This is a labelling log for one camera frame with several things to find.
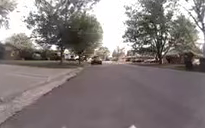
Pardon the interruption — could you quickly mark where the grey concrete driveway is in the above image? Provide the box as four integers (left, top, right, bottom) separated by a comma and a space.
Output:
0, 62, 78, 101

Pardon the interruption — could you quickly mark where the dark grey asphalt road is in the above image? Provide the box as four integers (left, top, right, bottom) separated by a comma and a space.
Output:
0, 61, 205, 128

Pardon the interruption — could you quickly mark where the dark car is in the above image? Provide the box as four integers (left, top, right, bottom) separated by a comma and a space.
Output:
90, 55, 103, 66

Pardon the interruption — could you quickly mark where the pale concrete kerb strip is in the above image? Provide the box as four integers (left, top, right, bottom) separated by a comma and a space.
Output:
0, 66, 85, 128

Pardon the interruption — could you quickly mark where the large leafy tree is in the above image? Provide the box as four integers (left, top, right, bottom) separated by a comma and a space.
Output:
122, 0, 200, 65
24, 0, 101, 65
67, 12, 104, 65

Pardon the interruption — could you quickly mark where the low house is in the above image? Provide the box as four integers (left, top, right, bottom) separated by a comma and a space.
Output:
2, 45, 44, 61
163, 48, 204, 66

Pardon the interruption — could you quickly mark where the grass lawn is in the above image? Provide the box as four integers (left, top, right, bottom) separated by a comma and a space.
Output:
129, 62, 205, 73
0, 59, 91, 70

